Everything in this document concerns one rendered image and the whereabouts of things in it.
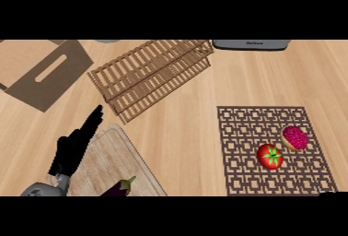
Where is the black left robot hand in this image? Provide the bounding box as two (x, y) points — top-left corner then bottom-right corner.
(46, 104), (104, 178)

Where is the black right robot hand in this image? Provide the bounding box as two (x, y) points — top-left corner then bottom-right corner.
(318, 191), (348, 197)

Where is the brown patterned placemat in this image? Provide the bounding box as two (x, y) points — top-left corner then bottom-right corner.
(216, 105), (338, 197)

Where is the red tomato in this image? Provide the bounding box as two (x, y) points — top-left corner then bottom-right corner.
(254, 143), (285, 171)

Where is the wooden tiered shelf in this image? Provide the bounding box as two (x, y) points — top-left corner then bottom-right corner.
(85, 40), (215, 124)

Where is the pale wooden cutting board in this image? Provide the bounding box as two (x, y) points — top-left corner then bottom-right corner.
(45, 124), (167, 197)

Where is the purple eggplant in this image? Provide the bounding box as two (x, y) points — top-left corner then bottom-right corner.
(98, 175), (136, 197)

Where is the brown open drawer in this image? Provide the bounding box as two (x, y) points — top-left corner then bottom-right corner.
(0, 40), (95, 113)

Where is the dark grey appliance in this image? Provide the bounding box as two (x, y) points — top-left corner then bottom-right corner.
(212, 40), (290, 52)

